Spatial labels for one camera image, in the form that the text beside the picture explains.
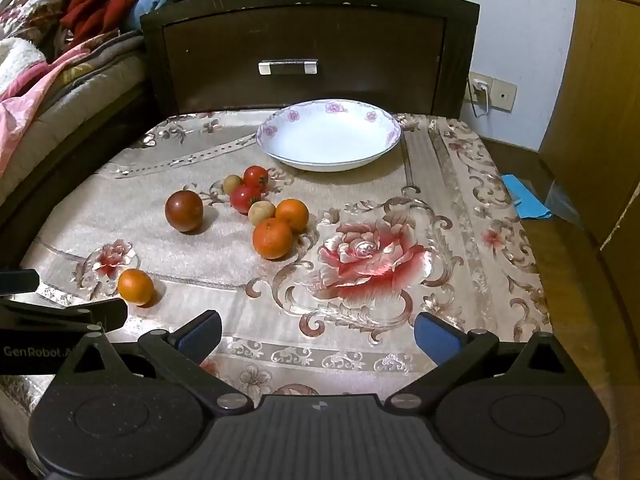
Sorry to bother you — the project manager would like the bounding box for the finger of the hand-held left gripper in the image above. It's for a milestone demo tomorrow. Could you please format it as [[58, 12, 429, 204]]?
[[0, 297, 129, 334], [0, 269, 40, 295]]

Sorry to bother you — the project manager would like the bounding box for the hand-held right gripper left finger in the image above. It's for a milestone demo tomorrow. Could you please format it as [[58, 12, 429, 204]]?
[[54, 310, 256, 419]]

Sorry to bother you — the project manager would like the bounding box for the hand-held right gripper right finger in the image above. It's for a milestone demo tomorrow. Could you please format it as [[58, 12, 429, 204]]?
[[382, 312, 594, 411]]

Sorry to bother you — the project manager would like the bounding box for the orange mandarin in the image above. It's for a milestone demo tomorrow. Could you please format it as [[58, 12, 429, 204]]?
[[117, 268, 155, 307], [275, 198, 310, 233], [252, 217, 294, 260]]

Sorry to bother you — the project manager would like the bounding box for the large dark red tomato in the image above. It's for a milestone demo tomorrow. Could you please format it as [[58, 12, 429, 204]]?
[[165, 190, 205, 233]]

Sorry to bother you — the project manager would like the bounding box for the white floral plate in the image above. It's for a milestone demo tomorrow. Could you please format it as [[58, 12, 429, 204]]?
[[256, 99, 403, 173]]

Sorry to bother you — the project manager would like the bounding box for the beige floral tablecloth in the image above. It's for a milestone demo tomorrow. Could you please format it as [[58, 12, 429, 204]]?
[[0, 109, 554, 461]]

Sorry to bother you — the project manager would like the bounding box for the small red tomato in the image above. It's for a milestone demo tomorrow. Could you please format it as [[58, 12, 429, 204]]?
[[243, 165, 270, 192], [230, 185, 263, 214]]

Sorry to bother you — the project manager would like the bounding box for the blue cloth on floor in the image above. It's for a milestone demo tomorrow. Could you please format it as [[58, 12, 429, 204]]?
[[500, 173, 554, 220]]

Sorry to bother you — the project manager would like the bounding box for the pink blanket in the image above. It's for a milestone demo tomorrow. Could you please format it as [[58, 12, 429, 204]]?
[[0, 35, 88, 173]]

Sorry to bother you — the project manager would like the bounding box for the bed mattress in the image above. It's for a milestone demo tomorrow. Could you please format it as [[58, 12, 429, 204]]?
[[0, 52, 153, 181]]

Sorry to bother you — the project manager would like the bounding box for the white fleece blanket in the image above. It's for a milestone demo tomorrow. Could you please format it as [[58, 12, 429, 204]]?
[[0, 37, 49, 102]]

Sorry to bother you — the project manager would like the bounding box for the grey floral blanket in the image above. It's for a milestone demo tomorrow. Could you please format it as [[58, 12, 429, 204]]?
[[45, 29, 147, 87]]

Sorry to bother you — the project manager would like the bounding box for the dark wooden nightstand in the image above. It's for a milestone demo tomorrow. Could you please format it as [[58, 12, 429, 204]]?
[[140, 0, 481, 120]]

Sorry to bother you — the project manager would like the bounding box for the wooden wardrobe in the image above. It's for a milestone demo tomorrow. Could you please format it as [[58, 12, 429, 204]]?
[[537, 0, 640, 281]]

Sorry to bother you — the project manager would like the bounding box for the red blanket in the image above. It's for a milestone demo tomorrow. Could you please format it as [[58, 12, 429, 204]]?
[[60, 0, 213, 37]]

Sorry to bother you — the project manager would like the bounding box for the dark wooden drawer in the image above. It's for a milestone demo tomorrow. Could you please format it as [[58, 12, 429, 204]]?
[[162, 10, 448, 107]]

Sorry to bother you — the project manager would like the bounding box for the white wall socket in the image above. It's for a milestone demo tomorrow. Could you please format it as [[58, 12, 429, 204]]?
[[492, 79, 517, 112], [468, 72, 494, 107]]

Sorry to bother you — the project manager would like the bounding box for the white charger with cable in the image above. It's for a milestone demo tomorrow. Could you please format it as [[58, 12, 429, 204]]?
[[469, 79, 491, 118]]

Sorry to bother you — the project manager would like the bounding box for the metal drawer handle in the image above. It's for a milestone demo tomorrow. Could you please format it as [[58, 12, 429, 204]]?
[[258, 59, 320, 76]]

